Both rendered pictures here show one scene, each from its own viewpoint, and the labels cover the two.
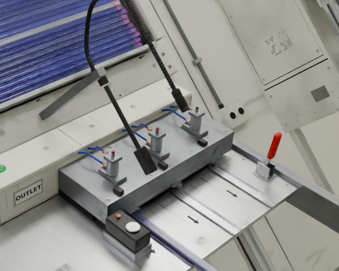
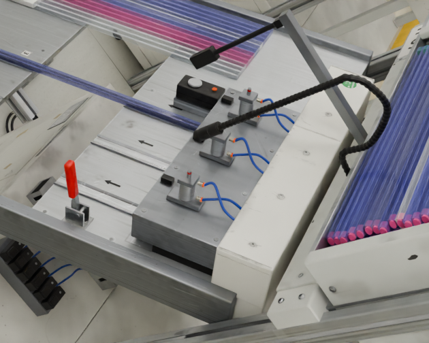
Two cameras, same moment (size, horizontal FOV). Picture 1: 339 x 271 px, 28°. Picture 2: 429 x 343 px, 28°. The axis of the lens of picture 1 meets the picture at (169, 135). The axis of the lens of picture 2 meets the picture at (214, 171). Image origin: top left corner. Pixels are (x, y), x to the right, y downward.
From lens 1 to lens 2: 1.95 m
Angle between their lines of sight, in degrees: 100
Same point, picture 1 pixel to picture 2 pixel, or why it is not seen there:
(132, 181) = (220, 115)
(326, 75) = not seen: outside the picture
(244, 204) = (94, 173)
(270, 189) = (66, 201)
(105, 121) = (295, 163)
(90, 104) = (334, 188)
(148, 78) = (295, 262)
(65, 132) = (326, 137)
